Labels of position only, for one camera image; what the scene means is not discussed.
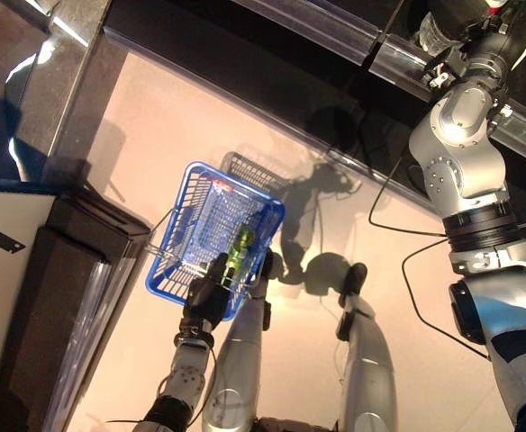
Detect green bottle in basket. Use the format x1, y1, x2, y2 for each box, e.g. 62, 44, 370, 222
220, 224, 258, 289

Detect black bracket bar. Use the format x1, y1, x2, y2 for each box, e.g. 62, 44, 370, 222
0, 219, 26, 254

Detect black low display cabinet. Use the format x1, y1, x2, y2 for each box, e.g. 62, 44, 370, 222
0, 177, 152, 432

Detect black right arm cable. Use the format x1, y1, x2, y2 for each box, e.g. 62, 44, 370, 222
367, 157, 492, 361

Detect blue plastic shopping basket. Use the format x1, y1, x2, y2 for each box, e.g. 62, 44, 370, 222
144, 160, 286, 321

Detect glossy dark stone ledge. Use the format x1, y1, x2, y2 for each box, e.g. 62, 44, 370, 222
1, 0, 111, 181

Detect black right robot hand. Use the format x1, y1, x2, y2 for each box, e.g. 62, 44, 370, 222
442, 0, 526, 68

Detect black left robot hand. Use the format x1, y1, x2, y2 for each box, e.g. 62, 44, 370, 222
181, 252, 242, 337

